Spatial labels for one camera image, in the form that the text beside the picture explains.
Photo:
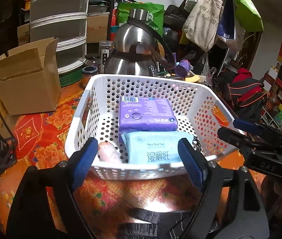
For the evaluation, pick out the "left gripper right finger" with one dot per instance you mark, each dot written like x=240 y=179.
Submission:
x=245 y=215

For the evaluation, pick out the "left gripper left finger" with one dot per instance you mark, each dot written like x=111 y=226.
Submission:
x=30 y=213

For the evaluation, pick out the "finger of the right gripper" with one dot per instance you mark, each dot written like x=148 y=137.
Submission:
x=255 y=126
x=240 y=139

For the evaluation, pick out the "black knitted sock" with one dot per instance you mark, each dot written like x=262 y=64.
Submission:
x=155 y=224

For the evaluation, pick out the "pink towel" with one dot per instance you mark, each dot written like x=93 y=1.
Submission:
x=108 y=153

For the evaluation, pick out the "light blue wet wipes pack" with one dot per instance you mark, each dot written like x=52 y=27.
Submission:
x=154 y=147

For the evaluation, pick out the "purple sanitary pad pack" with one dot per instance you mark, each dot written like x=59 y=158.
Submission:
x=146 y=114

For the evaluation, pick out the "person's right hand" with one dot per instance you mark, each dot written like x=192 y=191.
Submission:
x=271 y=191

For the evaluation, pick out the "red and black jacket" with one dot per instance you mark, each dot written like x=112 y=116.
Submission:
x=244 y=94

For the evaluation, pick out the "shelf with small items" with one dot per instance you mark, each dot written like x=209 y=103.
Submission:
x=271 y=113

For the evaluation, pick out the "white perforated plastic basket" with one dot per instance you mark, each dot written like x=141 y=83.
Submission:
x=199 y=111

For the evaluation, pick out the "purple cup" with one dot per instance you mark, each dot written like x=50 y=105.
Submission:
x=182 y=68

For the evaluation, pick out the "white hanging shopping bag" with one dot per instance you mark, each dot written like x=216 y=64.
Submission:
x=229 y=30

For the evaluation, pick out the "lime green hanging bag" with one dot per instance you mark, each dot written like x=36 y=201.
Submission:
x=248 y=16

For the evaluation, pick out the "beige canvas tote bag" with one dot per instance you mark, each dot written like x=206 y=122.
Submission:
x=202 y=23

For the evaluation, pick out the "brown cardboard box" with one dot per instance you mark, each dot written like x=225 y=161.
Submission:
x=29 y=79

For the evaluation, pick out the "stainless steel kettle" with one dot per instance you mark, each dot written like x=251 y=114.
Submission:
x=139 y=50

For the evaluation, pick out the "green shopping bag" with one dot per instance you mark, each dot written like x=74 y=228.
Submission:
x=151 y=13

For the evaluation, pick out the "orange jam jar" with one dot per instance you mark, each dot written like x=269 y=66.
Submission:
x=87 y=73

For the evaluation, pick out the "glass jar black label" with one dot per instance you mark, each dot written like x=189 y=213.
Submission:
x=105 y=49

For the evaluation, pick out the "stacked grey drawer tower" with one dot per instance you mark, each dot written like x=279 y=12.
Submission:
x=65 y=20

